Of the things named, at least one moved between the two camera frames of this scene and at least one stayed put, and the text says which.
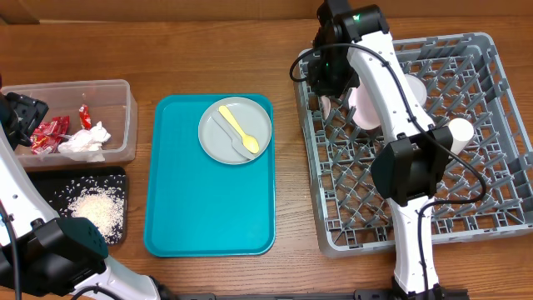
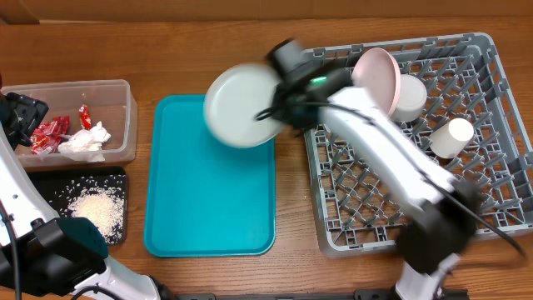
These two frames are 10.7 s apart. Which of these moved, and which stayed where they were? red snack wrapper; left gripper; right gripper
Moved: right gripper
Stayed: left gripper; red snack wrapper
